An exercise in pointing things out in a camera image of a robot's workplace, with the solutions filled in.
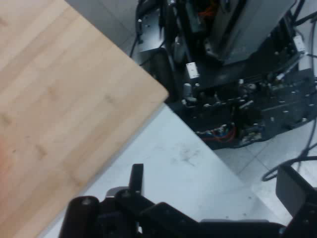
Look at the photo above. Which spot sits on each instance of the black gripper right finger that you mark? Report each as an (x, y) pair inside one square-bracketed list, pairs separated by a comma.
[(294, 193)]

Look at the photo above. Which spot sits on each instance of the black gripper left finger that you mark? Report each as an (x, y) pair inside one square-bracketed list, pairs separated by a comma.
[(128, 210)]

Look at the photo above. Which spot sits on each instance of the bamboo cutting board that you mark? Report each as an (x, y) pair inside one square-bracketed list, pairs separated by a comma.
[(62, 99)]

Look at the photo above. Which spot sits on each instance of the black machine with wiring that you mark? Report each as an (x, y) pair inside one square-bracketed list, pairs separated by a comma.
[(235, 74)]

